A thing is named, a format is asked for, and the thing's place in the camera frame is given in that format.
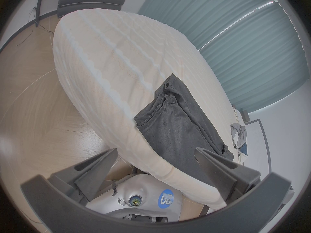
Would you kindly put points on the blue-green curtain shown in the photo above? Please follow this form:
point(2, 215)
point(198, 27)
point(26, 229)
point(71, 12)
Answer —
point(194, 11)
point(262, 64)

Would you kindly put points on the white printed pillow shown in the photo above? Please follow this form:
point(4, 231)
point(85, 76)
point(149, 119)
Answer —
point(238, 116)

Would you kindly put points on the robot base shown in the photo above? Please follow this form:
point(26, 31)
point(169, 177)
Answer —
point(145, 198)

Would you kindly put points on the bed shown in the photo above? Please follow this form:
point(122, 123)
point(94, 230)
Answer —
point(121, 69)

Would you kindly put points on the grey garment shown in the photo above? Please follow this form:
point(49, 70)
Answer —
point(239, 133)

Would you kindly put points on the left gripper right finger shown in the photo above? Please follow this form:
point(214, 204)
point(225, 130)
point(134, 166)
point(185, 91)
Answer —
point(218, 176)

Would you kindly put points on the dark blue garment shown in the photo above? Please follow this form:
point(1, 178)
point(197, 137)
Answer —
point(244, 149)

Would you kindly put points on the black T-shirt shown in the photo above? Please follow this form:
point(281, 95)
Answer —
point(177, 125)

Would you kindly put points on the grey bedside table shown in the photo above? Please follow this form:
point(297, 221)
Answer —
point(243, 113)

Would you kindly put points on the cream garment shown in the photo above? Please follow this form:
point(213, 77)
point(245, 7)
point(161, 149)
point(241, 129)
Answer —
point(241, 158)

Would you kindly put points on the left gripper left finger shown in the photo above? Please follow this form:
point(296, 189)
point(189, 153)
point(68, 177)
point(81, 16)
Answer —
point(94, 176)

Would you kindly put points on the black chest of drawers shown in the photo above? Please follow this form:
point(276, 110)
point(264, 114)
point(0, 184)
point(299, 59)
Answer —
point(92, 0)

